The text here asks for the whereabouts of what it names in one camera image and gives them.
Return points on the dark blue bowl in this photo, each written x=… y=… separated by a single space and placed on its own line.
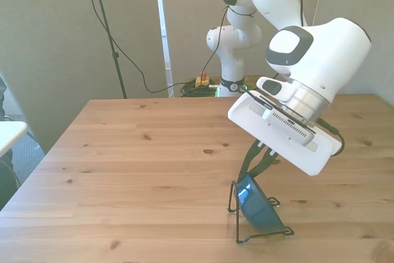
x=261 y=213

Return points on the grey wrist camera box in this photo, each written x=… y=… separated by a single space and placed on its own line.
x=289 y=124

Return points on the black camera stand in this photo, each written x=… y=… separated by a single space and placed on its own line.
x=115 y=56

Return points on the white vertical rail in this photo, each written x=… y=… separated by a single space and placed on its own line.
x=164 y=44

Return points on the white side table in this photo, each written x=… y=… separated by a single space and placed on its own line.
x=9 y=133

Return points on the yellow emergency stop box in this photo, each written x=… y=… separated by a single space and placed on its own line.
x=203 y=80

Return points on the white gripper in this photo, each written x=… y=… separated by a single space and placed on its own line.
x=246 y=112

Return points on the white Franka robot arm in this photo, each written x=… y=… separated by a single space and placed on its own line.
x=323 y=59

